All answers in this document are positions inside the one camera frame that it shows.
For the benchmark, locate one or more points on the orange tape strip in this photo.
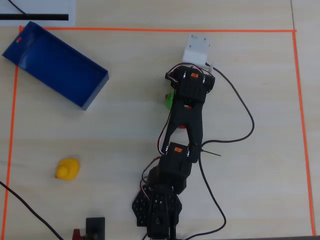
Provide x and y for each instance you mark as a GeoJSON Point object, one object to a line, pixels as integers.
{"type": "Point", "coordinates": [175, 30]}
{"type": "Point", "coordinates": [12, 125]}
{"type": "Point", "coordinates": [303, 125]}

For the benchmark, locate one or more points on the white paper with black bar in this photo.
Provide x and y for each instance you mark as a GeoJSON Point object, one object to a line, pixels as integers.
{"type": "Point", "coordinates": [50, 7]}

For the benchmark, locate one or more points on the black camera stand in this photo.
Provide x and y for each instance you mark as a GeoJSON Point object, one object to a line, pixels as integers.
{"type": "Point", "coordinates": [95, 227]}

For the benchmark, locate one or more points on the green rubber duck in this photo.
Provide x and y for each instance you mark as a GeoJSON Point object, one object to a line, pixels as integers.
{"type": "Point", "coordinates": [170, 101]}

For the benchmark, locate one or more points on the yellow rubber duck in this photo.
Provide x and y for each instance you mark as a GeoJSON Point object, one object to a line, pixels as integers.
{"type": "Point", "coordinates": [67, 170]}

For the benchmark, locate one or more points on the blue plastic box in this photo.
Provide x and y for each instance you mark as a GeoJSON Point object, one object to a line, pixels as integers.
{"type": "Point", "coordinates": [57, 65]}

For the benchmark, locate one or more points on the white gripper camera box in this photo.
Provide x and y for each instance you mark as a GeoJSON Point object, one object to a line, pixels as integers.
{"type": "Point", "coordinates": [196, 50]}

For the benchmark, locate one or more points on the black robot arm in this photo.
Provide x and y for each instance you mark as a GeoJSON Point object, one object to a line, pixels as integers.
{"type": "Point", "coordinates": [187, 120]}

